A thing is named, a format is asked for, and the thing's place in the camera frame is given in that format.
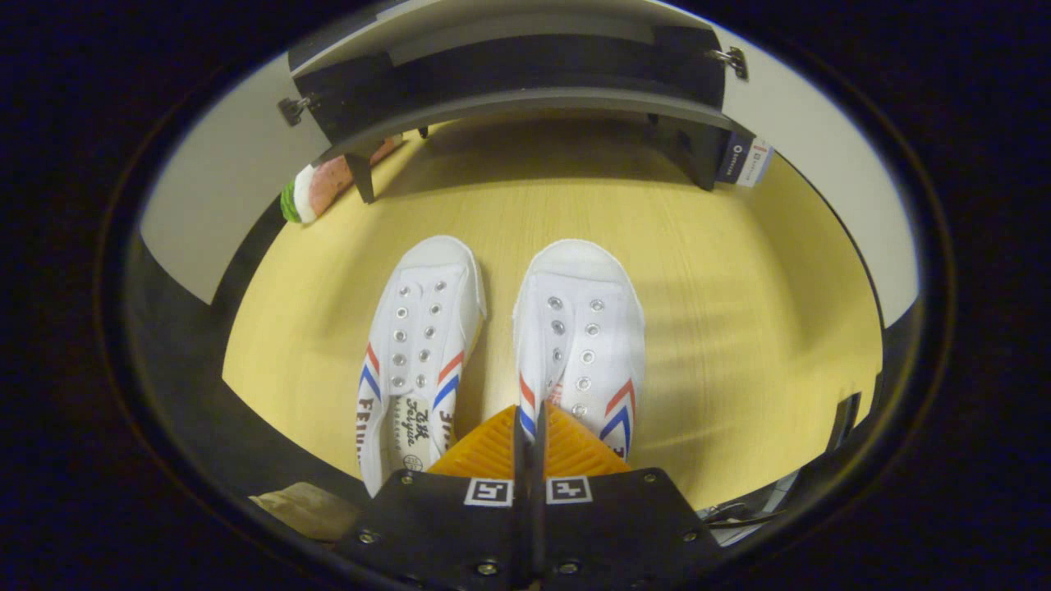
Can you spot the white cabinet door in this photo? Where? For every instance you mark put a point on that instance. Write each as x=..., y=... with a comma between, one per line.
x=230, y=180
x=829, y=180

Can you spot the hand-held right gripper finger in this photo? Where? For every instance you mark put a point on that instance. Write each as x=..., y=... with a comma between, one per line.
x=539, y=533
x=520, y=533

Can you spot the white canvas shoe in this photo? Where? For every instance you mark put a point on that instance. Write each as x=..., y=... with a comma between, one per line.
x=583, y=328
x=419, y=328

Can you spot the white shoe cabinet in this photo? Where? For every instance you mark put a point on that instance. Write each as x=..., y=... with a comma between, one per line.
x=509, y=57

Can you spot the metal door hinge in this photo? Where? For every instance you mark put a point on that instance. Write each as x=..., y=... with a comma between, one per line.
x=731, y=61
x=296, y=109

